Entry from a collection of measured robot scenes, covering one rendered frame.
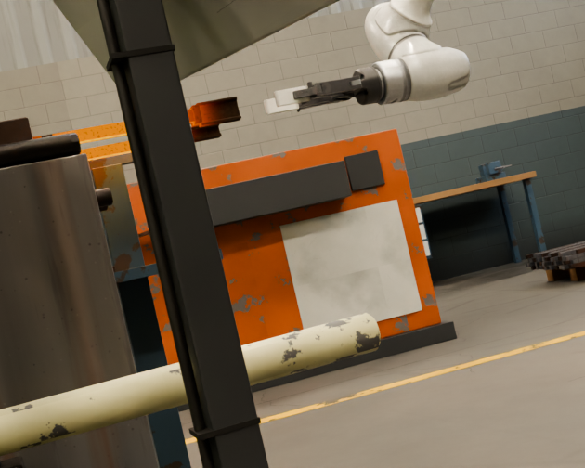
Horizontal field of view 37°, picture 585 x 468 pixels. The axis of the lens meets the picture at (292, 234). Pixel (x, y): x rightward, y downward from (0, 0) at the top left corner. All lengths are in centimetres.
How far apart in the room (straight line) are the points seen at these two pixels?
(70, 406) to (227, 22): 41
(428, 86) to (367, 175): 318
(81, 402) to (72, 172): 35
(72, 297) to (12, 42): 809
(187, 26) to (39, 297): 46
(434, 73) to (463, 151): 785
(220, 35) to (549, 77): 952
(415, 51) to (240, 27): 110
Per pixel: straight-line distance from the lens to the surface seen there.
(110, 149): 192
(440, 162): 957
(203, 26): 82
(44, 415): 93
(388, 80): 181
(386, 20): 195
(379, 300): 501
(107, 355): 116
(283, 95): 173
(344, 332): 99
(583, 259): 652
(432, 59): 186
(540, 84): 1021
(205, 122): 171
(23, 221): 116
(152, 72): 75
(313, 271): 491
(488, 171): 892
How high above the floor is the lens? 74
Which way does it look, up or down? 1 degrees up
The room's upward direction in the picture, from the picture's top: 13 degrees counter-clockwise
